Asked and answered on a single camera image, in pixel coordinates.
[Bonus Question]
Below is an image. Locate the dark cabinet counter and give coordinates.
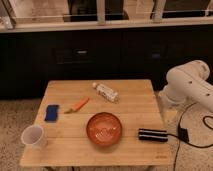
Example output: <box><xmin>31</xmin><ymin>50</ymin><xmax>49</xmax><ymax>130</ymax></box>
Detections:
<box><xmin>0</xmin><ymin>24</ymin><xmax>213</xmax><ymax>99</ymax></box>

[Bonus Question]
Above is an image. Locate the white plastic bottle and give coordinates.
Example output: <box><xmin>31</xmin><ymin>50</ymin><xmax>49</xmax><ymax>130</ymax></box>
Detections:
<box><xmin>92</xmin><ymin>82</ymin><xmax>118</xmax><ymax>102</ymax></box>

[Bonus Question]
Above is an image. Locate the orange carrot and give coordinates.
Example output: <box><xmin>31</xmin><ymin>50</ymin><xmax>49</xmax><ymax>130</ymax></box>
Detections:
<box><xmin>64</xmin><ymin>98</ymin><xmax>89</xmax><ymax>114</ymax></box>

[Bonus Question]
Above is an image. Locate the black power adapter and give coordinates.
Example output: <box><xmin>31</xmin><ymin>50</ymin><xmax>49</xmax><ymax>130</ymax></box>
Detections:
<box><xmin>178</xmin><ymin>128</ymin><xmax>189</xmax><ymax>142</ymax></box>

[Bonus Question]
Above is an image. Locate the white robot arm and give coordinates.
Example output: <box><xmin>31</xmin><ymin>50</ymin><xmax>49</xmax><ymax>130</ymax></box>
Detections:
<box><xmin>159</xmin><ymin>60</ymin><xmax>213</xmax><ymax>122</ymax></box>

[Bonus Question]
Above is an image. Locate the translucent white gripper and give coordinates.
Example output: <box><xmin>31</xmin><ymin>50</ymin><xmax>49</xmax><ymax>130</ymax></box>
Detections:
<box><xmin>159</xmin><ymin>85</ymin><xmax>183</xmax><ymax>124</ymax></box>

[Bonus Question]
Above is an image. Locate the orange ceramic bowl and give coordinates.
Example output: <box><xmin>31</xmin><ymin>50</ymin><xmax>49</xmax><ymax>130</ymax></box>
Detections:
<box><xmin>86</xmin><ymin>112</ymin><xmax>122</xmax><ymax>147</ymax></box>

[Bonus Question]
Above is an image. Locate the white ceramic cup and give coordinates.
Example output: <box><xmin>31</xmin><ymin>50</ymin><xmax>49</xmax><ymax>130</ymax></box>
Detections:
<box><xmin>21</xmin><ymin>124</ymin><xmax>47</xmax><ymax>148</ymax></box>

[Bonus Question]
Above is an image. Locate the black cable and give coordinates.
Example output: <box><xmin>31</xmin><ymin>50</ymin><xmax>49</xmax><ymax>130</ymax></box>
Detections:
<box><xmin>166</xmin><ymin>102</ymin><xmax>213</xmax><ymax>171</ymax></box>

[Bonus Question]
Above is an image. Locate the wooden table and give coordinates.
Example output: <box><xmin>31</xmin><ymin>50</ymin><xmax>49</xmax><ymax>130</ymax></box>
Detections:
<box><xmin>20</xmin><ymin>80</ymin><xmax>172</xmax><ymax>167</ymax></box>

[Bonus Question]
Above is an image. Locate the blue sponge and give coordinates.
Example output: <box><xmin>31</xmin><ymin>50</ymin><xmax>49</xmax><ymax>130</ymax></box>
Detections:
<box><xmin>44</xmin><ymin>105</ymin><xmax>59</xmax><ymax>122</ymax></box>

